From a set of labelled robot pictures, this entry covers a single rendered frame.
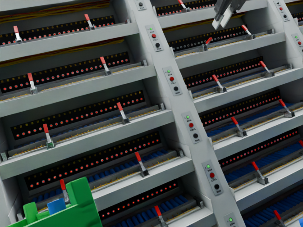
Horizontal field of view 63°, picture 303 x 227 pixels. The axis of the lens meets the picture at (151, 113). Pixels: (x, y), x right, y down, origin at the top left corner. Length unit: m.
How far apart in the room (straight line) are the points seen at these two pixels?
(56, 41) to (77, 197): 0.78
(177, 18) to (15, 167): 0.85
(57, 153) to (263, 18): 1.19
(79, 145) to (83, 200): 0.58
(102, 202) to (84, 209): 0.57
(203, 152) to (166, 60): 0.39
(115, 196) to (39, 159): 0.27
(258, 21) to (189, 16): 0.47
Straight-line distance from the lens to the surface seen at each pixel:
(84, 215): 0.30
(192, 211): 0.98
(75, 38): 1.02
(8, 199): 0.92
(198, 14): 1.21
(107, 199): 0.87
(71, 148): 0.87
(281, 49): 1.44
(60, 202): 0.31
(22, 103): 0.93
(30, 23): 1.31
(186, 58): 1.06
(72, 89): 0.93
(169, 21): 1.14
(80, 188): 0.30
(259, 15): 1.51
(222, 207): 0.98
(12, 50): 1.02
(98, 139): 0.88
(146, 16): 1.11
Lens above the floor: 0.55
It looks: 11 degrees up
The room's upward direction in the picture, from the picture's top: 21 degrees counter-clockwise
